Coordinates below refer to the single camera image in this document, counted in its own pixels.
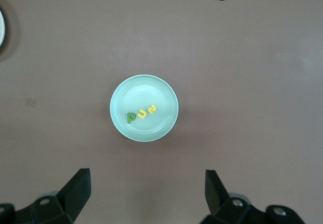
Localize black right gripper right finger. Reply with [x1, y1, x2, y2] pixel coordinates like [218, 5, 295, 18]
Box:
[199, 169, 306, 224]

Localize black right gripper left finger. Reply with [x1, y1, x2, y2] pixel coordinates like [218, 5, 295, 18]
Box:
[0, 167, 92, 224]

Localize green plate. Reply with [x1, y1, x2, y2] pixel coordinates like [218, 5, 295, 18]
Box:
[109, 74, 179, 143]

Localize beige plate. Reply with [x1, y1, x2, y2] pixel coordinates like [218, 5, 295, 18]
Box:
[0, 9, 6, 47]

